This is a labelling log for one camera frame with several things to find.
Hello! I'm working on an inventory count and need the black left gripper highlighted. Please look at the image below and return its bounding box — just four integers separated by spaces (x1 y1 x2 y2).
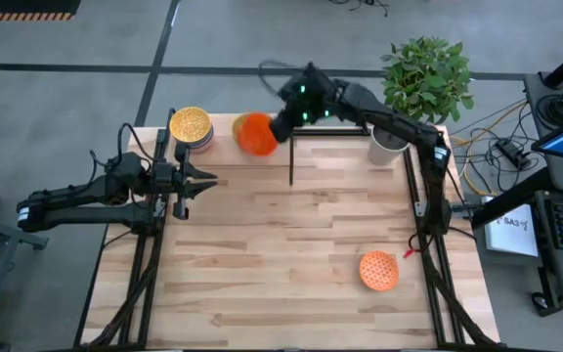
162 142 220 221

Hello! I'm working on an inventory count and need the black power strip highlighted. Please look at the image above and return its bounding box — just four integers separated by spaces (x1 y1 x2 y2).
495 138 526 168

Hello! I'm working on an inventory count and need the orange patterned bowl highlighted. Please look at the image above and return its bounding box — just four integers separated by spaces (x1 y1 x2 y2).
358 249 401 293

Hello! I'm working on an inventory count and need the blue white ceramic bowl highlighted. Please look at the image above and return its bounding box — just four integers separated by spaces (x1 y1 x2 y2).
183 127 215 154

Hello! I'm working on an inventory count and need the green leafy plant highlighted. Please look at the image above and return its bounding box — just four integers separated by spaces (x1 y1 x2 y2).
378 36 476 126

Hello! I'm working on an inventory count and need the black monitor stand bar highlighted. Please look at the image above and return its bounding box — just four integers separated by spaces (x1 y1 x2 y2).
470 164 554 229

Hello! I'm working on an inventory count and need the white paper notebook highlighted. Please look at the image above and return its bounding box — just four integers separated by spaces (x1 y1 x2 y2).
484 202 541 258

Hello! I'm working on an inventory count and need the black floor cable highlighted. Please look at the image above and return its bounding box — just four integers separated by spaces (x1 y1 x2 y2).
328 0 390 17

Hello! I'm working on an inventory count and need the coiled black cable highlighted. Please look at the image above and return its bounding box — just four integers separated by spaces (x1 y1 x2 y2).
535 92 563 129

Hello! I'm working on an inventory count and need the yellow floor cable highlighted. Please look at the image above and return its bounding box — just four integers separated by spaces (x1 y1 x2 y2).
450 100 528 197

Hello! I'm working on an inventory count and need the black mat with hazard stripes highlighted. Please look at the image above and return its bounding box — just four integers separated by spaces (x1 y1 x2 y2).
0 0 82 23

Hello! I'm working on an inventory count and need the white plant pot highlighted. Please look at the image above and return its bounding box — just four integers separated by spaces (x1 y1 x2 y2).
367 124 412 166

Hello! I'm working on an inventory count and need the red plastic bowl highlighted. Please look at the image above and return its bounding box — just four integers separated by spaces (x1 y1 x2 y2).
236 111 280 157

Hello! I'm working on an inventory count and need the yellow patterned bowl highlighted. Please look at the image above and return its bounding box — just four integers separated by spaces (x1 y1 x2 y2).
168 106 213 145

